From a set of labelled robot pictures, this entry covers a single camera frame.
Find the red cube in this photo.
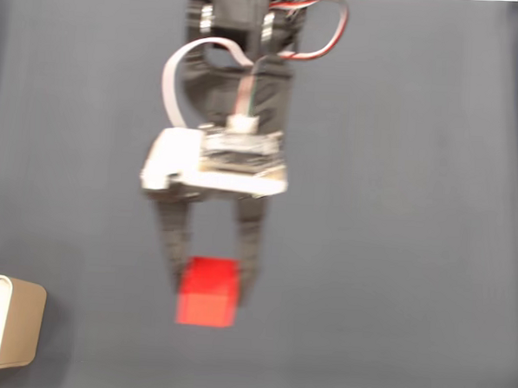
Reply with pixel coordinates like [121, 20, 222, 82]
[174, 254, 244, 329]

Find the beige rounded square box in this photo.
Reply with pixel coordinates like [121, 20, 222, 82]
[0, 273, 49, 375]

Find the dark blue table mat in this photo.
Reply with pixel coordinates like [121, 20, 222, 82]
[0, 0, 518, 388]

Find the camera board on white mount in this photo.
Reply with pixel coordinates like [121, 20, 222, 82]
[139, 109, 292, 201]

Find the black camera cable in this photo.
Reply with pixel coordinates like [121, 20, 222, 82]
[234, 49, 267, 122]

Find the white flat cable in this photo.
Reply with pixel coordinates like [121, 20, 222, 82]
[159, 36, 258, 134]

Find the red white servo cable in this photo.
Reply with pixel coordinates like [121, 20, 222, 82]
[266, 0, 351, 64]

